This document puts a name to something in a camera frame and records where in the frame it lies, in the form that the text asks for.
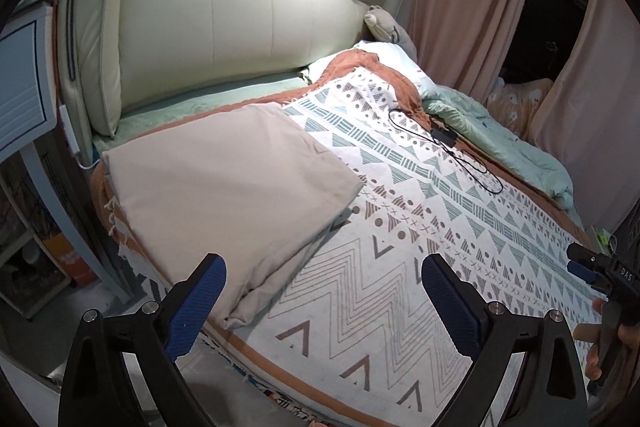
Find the white patterned bed blanket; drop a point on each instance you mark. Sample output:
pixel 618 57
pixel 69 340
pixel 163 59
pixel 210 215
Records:
pixel 425 256

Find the mint green duvet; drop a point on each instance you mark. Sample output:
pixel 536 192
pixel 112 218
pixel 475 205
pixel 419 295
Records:
pixel 473 121

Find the pink curtain right panel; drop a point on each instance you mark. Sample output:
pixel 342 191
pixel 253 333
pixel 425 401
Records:
pixel 590 118

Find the grey plush toy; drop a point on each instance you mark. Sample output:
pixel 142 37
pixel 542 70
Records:
pixel 383 27

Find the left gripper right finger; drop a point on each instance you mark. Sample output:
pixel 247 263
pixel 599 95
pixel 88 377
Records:
pixel 548 389

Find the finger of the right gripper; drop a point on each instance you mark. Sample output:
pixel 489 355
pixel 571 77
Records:
pixel 594 276
pixel 582 255

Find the white pillow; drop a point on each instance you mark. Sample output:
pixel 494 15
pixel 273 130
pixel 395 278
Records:
pixel 390 55

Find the right hand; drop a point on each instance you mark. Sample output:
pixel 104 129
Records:
pixel 629 337

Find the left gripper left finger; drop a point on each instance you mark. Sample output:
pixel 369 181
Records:
pixel 97 389

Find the floral orange pillow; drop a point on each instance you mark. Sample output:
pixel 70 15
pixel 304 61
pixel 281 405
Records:
pixel 514 105

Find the blue white nightstand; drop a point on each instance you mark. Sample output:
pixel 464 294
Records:
pixel 55 261

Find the beige zip jacket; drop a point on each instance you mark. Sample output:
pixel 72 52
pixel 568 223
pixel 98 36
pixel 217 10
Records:
pixel 250 185

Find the black charger with cable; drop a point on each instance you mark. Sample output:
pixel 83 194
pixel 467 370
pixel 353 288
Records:
pixel 447 140

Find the cream padded headboard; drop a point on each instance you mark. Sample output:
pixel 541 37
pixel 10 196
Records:
pixel 120 55

